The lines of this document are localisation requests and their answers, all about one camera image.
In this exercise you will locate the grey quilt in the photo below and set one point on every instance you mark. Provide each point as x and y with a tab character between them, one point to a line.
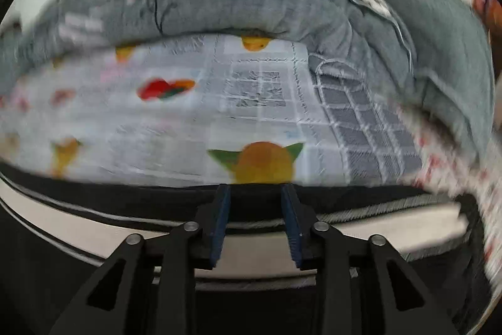
255	1

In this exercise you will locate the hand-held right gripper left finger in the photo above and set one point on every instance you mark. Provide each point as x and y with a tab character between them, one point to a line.
220	217

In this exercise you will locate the orange patterned object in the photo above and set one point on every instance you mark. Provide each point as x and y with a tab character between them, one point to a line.
486	1

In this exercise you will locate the fruit print bed sheet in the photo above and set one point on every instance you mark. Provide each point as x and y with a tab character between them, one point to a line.
164	131

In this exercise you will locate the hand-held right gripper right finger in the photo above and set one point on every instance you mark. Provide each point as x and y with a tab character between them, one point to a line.
292	221

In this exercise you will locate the black pants with white stripe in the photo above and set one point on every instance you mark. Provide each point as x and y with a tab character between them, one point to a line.
117	195

